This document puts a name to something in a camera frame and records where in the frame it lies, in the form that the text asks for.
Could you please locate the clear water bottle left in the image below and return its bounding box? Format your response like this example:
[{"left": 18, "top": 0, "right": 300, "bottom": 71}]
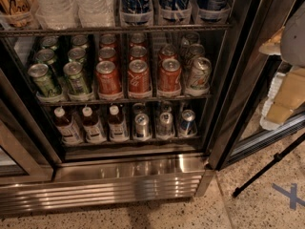
[{"left": 35, "top": 0, "right": 77, "bottom": 31}]

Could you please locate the clear water bottle right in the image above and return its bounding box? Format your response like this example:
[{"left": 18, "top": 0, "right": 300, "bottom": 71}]
[{"left": 75, "top": 0, "right": 114, "bottom": 28}]

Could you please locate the yellow la croix can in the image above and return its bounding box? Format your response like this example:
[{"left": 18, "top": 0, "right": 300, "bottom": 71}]
[{"left": 0, "top": 0, "right": 35, "bottom": 30}]

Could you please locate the tea bottle left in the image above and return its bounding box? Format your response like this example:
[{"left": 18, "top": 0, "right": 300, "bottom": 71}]
[{"left": 53, "top": 107, "right": 83, "bottom": 145}]

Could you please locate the clear water bottle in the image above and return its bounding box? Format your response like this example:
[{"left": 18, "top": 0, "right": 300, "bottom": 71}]
[
  {"left": 35, "top": 0, "right": 77, "bottom": 31},
  {"left": 75, "top": 0, "right": 114, "bottom": 28}
]

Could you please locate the red can middle centre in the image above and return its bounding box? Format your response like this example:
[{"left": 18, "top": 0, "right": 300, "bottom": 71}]
[{"left": 130, "top": 46, "right": 148, "bottom": 61}]

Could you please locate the blue tape cross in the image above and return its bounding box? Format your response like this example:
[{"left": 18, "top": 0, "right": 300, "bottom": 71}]
[{"left": 272, "top": 183, "right": 305, "bottom": 210}]

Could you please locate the green can middle left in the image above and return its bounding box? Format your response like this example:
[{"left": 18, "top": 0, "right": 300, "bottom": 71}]
[{"left": 35, "top": 49, "right": 58, "bottom": 68}]

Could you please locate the silver can middle right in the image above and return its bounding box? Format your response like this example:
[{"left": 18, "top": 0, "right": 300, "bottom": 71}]
[{"left": 184, "top": 44, "right": 205, "bottom": 65}]

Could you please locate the silver can bottom middle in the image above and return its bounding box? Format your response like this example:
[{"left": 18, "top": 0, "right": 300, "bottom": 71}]
[{"left": 158, "top": 112, "right": 173, "bottom": 136}]

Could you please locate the tea bottle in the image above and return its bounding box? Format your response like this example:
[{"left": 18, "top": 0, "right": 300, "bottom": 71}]
[
  {"left": 82, "top": 106, "right": 106, "bottom": 144},
  {"left": 53, "top": 107, "right": 83, "bottom": 145},
  {"left": 108, "top": 105, "right": 129, "bottom": 141}
]

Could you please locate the silver can back right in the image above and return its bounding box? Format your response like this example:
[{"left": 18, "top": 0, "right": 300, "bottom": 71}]
[{"left": 180, "top": 31, "right": 200, "bottom": 47}]

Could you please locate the tea bottle right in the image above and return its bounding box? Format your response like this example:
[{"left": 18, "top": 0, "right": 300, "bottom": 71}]
[{"left": 108, "top": 105, "right": 129, "bottom": 141}]

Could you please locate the black tripod leg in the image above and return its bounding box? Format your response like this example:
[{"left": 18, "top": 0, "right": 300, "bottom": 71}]
[{"left": 233, "top": 134, "right": 305, "bottom": 198}]

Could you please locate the red can middle left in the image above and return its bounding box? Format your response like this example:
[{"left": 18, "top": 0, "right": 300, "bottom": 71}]
[{"left": 98, "top": 47, "right": 117, "bottom": 63}]

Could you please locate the red can behind right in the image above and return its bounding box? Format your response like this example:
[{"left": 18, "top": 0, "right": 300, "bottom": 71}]
[{"left": 158, "top": 44, "right": 177, "bottom": 60}]

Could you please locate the green can front left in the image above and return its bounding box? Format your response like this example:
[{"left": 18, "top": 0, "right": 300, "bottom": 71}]
[{"left": 28, "top": 63, "right": 62, "bottom": 97}]

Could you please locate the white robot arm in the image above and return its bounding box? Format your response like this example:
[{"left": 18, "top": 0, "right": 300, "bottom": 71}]
[{"left": 259, "top": 2, "right": 305, "bottom": 131}]

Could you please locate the open glass fridge door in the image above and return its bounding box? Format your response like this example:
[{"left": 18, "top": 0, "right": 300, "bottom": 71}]
[{"left": 206, "top": 0, "right": 304, "bottom": 170}]

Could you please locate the red can back centre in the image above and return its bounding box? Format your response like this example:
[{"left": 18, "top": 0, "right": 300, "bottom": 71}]
[{"left": 129, "top": 32, "right": 147, "bottom": 47}]

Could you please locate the green can back left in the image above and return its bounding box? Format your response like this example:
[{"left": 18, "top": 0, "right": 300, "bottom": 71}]
[{"left": 40, "top": 36, "right": 59, "bottom": 51}]

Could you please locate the red coke can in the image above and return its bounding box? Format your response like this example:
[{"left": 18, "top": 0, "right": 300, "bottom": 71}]
[
  {"left": 95, "top": 61, "right": 122, "bottom": 94},
  {"left": 128, "top": 59, "right": 150, "bottom": 94},
  {"left": 158, "top": 58, "right": 181, "bottom": 92}
]

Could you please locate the tea bottle middle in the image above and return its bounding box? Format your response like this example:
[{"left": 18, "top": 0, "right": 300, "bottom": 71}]
[{"left": 82, "top": 106, "right": 106, "bottom": 144}]

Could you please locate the red can back left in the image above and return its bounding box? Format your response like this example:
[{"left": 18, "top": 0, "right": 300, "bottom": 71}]
[{"left": 99, "top": 33, "right": 117, "bottom": 49}]

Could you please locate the silver can bottom left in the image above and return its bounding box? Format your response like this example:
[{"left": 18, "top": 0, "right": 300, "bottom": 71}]
[{"left": 134, "top": 114, "right": 150, "bottom": 138}]

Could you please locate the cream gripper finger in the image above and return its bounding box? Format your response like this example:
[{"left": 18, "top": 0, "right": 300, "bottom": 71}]
[
  {"left": 258, "top": 27, "right": 284, "bottom": 55},
  {"left": 260, "top": 66, "right": 305, "bottom": 131}
]

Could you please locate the white green 7up can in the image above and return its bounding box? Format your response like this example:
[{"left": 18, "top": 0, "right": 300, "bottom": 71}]
[{"left": 187, "top": 56, "right": 212, "bottom": 90}]

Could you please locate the stainless steel fridge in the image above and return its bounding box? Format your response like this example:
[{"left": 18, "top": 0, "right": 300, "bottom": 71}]
[{"left": 0, "top": 0, "right": 268, "bottom": 216}]

